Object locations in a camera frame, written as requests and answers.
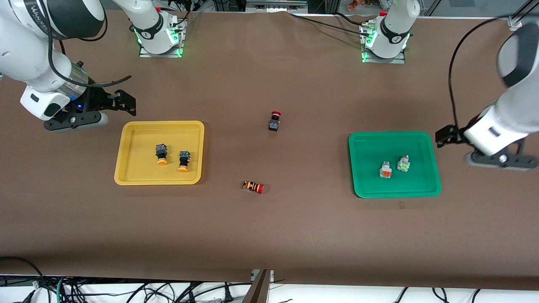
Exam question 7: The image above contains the green plastic tray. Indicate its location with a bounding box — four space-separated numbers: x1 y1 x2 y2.
348 131 442 198

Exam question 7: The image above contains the yellow plastic tray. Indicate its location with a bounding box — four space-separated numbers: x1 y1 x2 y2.
114 121 205 186

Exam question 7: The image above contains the brown table cover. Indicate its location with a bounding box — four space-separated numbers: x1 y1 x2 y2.
0 11 539 291

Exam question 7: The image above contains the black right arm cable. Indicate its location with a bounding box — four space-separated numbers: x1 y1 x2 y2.
45 17 132 88

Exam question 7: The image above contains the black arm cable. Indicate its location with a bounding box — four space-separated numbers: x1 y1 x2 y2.
448 16 516 128
45 17 132 88

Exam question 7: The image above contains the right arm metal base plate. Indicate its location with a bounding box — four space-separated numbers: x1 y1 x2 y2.
139 16 187 58

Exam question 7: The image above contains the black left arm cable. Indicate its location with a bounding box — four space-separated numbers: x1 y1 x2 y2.
448 16 516 128

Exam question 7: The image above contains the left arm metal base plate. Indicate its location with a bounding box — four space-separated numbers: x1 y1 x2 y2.
360 22 406 64

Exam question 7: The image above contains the black cable across table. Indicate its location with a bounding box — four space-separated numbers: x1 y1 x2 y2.
288 12 371 32

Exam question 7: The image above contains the black floor cable loop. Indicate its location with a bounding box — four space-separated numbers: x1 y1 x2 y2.
0 256 45 295

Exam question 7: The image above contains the grey aluminium frame bar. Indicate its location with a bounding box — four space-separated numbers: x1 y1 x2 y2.
246 0 309 12

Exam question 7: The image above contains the white metal bracket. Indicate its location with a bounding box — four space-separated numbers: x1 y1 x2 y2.
251 269 275 283

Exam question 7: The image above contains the wooden post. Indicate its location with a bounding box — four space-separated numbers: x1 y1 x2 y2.
242 269 272 303

